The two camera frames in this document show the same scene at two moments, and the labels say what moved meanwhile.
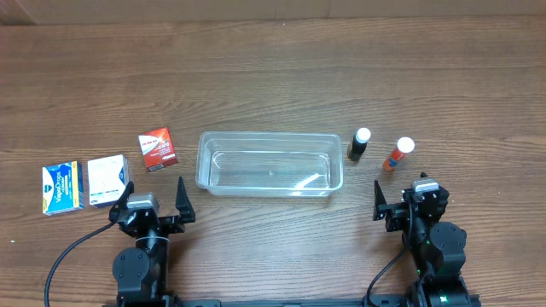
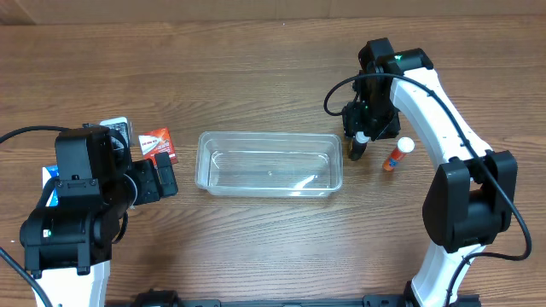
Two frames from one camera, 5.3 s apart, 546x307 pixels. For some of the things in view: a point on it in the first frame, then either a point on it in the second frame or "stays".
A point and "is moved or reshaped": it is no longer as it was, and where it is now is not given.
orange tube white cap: x=404 y=145 stays
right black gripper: x=393 y=211 -> x=353 y=122
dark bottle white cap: x=358 y=144 stays
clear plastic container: x=261 y=164 stays
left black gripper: x=182 y=203 -> x=146 y=192
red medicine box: x=158 y=148 stays
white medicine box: x=107 y=178 is moved or reshaped
